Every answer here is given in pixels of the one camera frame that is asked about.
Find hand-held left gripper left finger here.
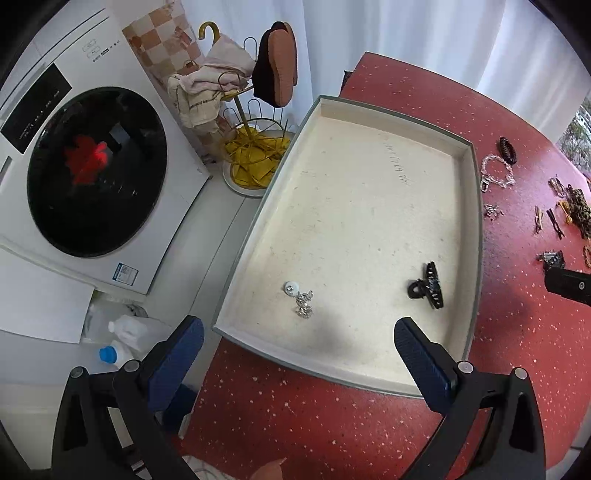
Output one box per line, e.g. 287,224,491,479
52,315,205,480

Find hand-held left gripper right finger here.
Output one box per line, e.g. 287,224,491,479
394,316,547,480

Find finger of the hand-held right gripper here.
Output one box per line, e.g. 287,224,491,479
544,268,591,306

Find black hair claw clip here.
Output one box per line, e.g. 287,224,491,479
407,261,445,310

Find silver chain earrings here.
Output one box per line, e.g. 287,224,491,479
292,289,315,319

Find cream tray with grey rim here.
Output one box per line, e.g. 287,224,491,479
211,95,485,400

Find white plastic bottle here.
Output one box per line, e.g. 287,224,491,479
108,314,172,352

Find blue capped plastic bottle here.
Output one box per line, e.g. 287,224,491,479
99,340,141,371

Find leopard print scrunchie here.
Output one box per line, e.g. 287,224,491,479
565,185,591,241

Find white flat board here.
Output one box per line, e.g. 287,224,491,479
0,265,96,345

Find window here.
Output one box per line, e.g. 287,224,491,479
556,104,591,169

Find white round rack base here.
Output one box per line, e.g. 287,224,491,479
222,130,297,199

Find yellow cloth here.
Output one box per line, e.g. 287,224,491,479
225,126,293,190

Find white washing machine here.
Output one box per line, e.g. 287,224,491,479
0,0,214,296

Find white curtain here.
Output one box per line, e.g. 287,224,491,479
182,0,591,167

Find chunky silver chain bracelet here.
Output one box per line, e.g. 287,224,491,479
479,154,516,192

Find yellow wire rack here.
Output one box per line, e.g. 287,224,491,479
187,37,293,176

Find yellow curved umbrella handle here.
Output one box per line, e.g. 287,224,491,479
198,21,223,57

